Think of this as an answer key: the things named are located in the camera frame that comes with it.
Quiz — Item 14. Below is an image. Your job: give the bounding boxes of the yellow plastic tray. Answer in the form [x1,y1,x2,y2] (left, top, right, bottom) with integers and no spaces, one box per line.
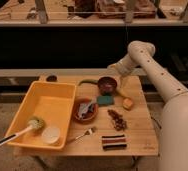
[6,81,76,151]

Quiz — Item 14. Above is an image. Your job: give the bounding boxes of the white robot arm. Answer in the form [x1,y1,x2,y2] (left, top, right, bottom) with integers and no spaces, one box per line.
[109,41,188,171]

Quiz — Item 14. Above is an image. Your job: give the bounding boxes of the dark red bowl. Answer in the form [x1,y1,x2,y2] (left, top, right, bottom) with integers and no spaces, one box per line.
[97,77,117,95]

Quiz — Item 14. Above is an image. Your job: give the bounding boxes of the green sponge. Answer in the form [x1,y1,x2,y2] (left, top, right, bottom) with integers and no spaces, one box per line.
[97,96,114,106]

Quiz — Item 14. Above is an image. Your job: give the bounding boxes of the crumpled wrapper in bowl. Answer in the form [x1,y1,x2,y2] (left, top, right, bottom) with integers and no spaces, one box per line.
[78,100,95,120]

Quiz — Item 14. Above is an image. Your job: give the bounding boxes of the orange bowl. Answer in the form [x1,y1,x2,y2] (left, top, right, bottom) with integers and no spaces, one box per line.
[72,98,98,124]

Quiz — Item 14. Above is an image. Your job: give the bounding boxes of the orange fruit piece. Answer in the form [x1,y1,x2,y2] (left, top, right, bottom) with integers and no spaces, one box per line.
[122,98,133,110]

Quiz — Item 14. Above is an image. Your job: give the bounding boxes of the small dark round cup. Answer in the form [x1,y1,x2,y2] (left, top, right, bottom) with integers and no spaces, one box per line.
[46,75,57,82]

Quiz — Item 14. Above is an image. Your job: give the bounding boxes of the metal fork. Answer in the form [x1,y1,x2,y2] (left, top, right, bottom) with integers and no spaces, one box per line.
[67,127,97,144]

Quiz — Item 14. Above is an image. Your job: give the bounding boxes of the pile of brown nuts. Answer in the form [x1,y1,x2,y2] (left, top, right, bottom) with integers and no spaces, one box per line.
[108,109,127,131]

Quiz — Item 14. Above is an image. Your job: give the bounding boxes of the white round lid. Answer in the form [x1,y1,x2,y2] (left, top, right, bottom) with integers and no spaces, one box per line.
[41,126,60,144]

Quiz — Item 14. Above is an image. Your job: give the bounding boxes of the green head dish brush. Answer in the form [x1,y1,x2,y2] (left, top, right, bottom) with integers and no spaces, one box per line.
[0,117,45,146]

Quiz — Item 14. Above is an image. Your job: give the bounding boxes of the wooden spoon handle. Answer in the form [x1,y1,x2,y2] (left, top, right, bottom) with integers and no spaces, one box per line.
[116,88,129,98]

